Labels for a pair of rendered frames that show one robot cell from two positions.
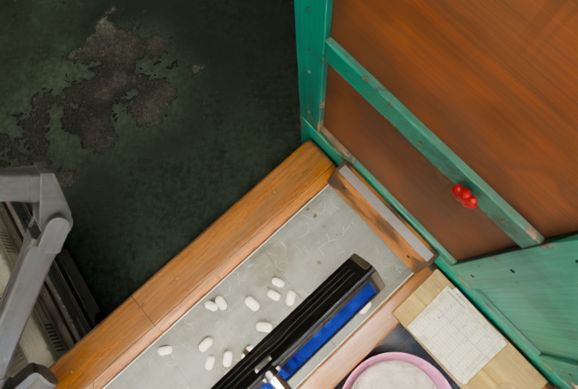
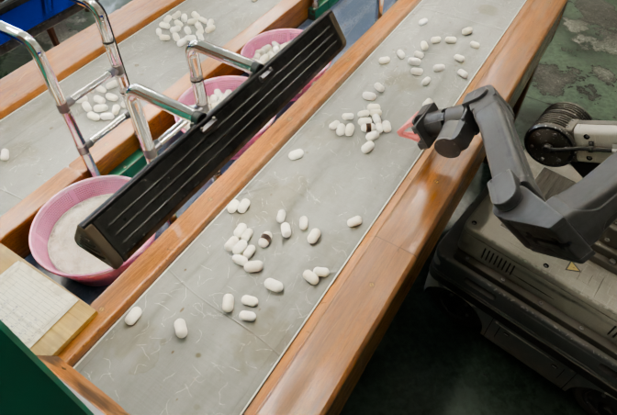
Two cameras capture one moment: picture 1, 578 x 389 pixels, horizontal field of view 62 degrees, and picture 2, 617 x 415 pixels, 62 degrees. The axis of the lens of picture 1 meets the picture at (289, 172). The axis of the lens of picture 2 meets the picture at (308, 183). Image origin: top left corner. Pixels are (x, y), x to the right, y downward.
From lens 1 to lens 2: 0.58 m
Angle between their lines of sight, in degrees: 55
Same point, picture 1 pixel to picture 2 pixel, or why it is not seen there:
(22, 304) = (497, 149)
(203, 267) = (344, 305)
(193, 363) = (320, 219)
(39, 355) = (498, 235)
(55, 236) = (500, 187)
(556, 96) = not seen: outside the picture
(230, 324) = (294, 262)
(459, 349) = (16, 292)
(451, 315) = (17, 326)
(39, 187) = (554, 209)
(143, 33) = not seen: outside the picture
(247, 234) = (301, 359)
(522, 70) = not seen: outside the picture
